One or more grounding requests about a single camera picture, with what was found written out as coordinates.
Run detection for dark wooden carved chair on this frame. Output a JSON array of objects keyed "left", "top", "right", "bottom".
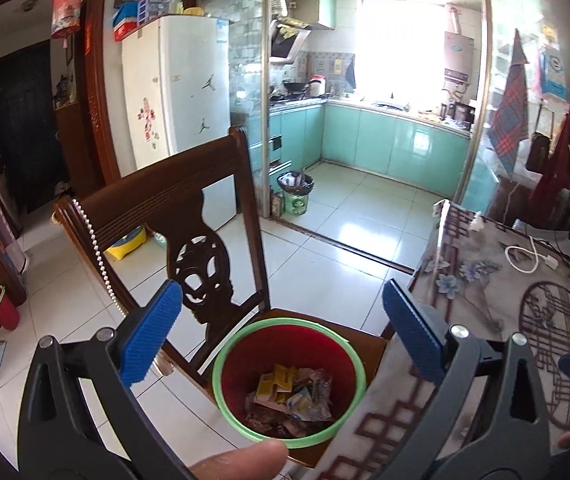
[{"left": 51, "top": 124, "right": 391, "bottom": 468}]

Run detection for white charger cable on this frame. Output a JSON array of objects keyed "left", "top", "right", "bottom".
[{"left": 503, "top": 234, "right": 559, "bottom": 276}]

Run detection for yellow child potty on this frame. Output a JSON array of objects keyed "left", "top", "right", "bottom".
[{"left": 106, "top": 226, "right": 147, "bottom": 261}]

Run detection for plaid cloth hanging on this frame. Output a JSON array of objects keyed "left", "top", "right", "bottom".
[{"left": 488, "top": 29, "right": 528, "bottom": 174}]

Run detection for brown handbag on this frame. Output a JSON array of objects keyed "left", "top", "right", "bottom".
[{"left": 525, "top": 104, "right": 556, "bottom": 176}]

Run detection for black wok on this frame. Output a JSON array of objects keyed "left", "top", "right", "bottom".
[{"left": 283, "top": 81, "right": 309, "bottom": 96}]

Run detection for left hand thumb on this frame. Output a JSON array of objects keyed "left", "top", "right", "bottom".
[{"left": 189, "top": 440, "right": 288, "bottom": 480}]

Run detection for red hanging lantern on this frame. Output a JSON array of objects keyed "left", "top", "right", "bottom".
[{"left": 50, "top": 0, "right": 82, "bottom": 39}]

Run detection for red bin with green rim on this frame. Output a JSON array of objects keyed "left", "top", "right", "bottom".
[{"left": 211, "top": 318, "right": 366, "bottom": 450}]

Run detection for white rice cooker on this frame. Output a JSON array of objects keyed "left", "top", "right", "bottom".
[{"left": 308, "top": 75, "right": 326, "bottom": 98}]

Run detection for water heater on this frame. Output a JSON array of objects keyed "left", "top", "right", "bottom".
[{"left": 444, "top": 32, "right": 474, "bottom": 92}]

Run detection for white bead chain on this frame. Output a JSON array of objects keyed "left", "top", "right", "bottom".
[{"left": 70, "top": 198, "right": 130, "bottom": 319}]

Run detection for green kitchen trash bin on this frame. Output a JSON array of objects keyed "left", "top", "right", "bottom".
[{"left": 276, "top": 170, "right": 314, "bottom": 216}]

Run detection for teal kitchen cabinets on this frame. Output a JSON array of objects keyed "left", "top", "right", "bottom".
[{"left": 269, "top": 100, "right": 472, "bottom": 198}]

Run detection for small red floor bin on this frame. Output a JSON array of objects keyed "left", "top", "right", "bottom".
[{"left": 0, "top": 285, "right": 20, "bottom": 330}]

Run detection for red garment hanging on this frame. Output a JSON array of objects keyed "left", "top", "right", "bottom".
[{"left": 527, "top": 108, "right": 570, "bottom": 228}]

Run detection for dark entrance door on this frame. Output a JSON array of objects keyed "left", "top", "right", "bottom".
[{"left": 0, "top": 41, "right": 68, "bottom": 214}]

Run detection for crumpled paper trash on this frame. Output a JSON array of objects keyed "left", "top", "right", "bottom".
[{"left": 244, "top": 364, "right": 335, "bottom": 439}]

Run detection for white refrigerator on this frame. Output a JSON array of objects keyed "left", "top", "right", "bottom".
[{"left": 120, "top": 13, "right": 239, "bottom": 233}]

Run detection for range hood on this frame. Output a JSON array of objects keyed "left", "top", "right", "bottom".
[{"left": 269, "top": 16, "right": 311, "bottom": 64}]

